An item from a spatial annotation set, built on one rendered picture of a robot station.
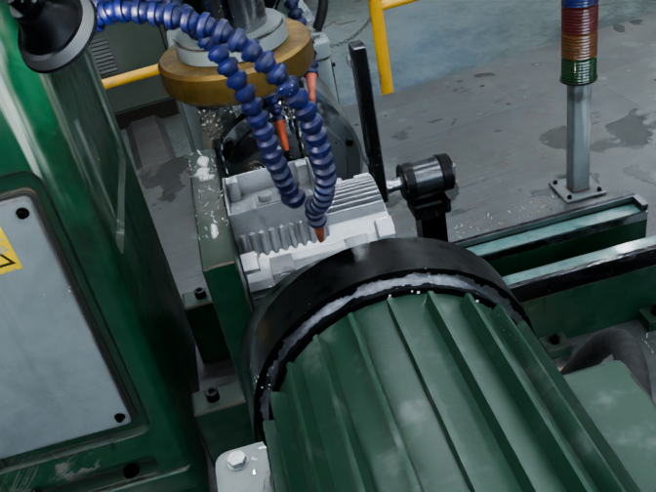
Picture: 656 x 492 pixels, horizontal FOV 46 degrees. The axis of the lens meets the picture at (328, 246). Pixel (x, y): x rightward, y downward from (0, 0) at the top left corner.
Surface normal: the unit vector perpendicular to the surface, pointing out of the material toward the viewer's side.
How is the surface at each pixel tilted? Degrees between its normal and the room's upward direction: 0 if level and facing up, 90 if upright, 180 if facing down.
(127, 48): 90
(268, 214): 90
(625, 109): 0
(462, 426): 4
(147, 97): 90
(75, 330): 90
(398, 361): 5
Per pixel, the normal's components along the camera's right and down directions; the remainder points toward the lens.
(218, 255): -0.17, -0.80
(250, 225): 0.19, 0.54
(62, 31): 0.41, 0.15
